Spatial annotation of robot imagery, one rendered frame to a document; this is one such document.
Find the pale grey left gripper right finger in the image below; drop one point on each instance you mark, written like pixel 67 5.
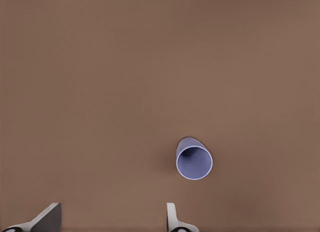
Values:
pixel 172 217

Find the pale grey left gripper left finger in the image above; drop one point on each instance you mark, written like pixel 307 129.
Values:
pixel 47 218

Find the purple cup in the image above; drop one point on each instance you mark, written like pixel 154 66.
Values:
pixel 194 164

